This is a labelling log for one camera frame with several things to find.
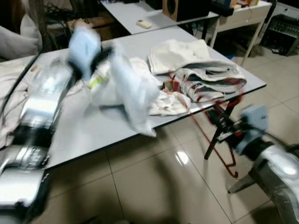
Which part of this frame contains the grey metal stand foot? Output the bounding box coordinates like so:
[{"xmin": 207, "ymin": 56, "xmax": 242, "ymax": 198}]
[{"xmin": 228, "ymin": 175, "xmax": 256, "ymax": 194}]

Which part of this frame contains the grey work table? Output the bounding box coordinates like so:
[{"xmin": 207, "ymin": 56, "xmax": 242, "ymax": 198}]
[{"xmin": 0, "ymin": 26, "xmax": 267, "ymax": 171}]

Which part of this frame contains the cream folded garment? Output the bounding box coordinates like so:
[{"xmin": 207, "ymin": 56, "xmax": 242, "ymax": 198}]
[{"xmin": 149, "ymin": 39, "xmax": 213, "ymax": 75}]

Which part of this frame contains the white t-shirt with green patch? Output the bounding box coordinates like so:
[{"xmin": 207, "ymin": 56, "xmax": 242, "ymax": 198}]
[{"xmin": 89, "ymin": 42, "xmax": 162, "ymax": 138}]

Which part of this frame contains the white crumpled garment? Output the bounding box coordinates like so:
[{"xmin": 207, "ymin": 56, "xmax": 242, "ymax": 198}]
[{"xmin": 100, "ymin": 56, "xmax": 192, "ymax": 116}]

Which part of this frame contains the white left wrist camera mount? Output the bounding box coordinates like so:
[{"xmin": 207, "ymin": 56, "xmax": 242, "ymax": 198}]
[{"xmin": 68, "ymin": 26, "xmax": 102, "ymax": 80}]

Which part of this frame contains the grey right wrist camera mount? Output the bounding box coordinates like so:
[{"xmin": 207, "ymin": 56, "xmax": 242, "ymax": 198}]
[{"xmin": 234, "ymin": 105, "xmax": 270, "ymax": 155}]

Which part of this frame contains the black audio mixer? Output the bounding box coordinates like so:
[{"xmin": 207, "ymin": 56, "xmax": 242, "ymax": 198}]
[{"xmin": 259, "ymin": 14, "xmax": 299, "ymax": 56}]

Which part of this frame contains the grey cushion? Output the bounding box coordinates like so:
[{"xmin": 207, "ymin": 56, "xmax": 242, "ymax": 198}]
[{"xmin": 0, "ymin": 14, "xmax": 43, "ymax": 60}]

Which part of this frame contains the grey side table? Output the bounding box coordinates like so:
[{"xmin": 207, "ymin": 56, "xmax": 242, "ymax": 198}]
[{"xmin": 100, "ymin": 0, "xmax": 220, "ymax": 35}]

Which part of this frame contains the wooden black loudspeaker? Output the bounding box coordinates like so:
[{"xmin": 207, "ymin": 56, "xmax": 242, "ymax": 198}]
[{"xmin": 162, "ymin": 0, "xmax": 211, "ymax": 22}]

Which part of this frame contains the red plastic hanger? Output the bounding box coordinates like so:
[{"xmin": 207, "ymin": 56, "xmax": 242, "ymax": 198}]
[{"xmin": 166, "ymin": 70, "xmax": 246, "ymax": 179}]

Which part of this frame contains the white remote control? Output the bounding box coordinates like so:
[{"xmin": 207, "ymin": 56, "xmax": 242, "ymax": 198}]
[{"xmin": 136, "ymin": 20, "xmax": 153, "ymax": 29}]

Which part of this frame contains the white cloth with red stripes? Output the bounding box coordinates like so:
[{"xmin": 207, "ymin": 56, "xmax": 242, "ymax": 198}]
[{"xmin": 0, "ymin": 58, "xmax": 36, "ymax": 150}]

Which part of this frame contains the white desk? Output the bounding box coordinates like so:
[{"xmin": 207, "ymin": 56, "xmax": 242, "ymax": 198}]
[{"xmin": 206, "ymin": 0, "xmax": 274, "ymax": 66}]

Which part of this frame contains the brown cardboard box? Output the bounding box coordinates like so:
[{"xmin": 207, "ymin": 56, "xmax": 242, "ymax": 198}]
[{"xmin": 68, "ymin": 18, "xmax": 117, "ymax": 42}]

